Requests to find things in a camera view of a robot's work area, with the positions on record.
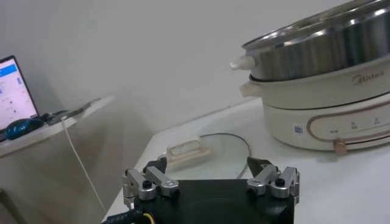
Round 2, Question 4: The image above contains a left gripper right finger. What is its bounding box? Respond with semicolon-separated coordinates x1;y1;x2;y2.
246;156;301;200

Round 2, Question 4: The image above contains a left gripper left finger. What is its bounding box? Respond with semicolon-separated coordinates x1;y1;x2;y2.
121;156;181;201

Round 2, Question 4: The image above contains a glass lid with cream handle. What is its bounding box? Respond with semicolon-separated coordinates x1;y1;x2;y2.
157;132;252;181

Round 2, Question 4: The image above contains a stainless steel steamer basket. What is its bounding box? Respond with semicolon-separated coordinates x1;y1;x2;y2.
229;0;390;82

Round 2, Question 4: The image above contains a white work table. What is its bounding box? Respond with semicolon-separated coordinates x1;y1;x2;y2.
103;97;390;224

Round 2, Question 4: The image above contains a cream electric cooking pot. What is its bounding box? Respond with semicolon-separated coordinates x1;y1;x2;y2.
239;56;390;156

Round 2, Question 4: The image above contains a black smartphone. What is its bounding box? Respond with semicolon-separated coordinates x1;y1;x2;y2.
47;97;102;126

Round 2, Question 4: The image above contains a white side table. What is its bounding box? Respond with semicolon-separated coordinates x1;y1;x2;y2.
0;95;116;224

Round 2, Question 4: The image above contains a dark green flat blade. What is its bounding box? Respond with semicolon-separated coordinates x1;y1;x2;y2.
39;110;68;123

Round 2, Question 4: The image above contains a blue computer mouse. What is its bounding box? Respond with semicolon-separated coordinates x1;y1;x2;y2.
2;117;45;141

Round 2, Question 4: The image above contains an open laptop screen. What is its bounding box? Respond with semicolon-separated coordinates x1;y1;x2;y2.
0;55;40;131

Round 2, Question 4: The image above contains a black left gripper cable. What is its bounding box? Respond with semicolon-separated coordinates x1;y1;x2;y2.
100;209;157;224

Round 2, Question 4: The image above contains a white charging cable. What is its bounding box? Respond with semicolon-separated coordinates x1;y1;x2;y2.
60;116;108;214

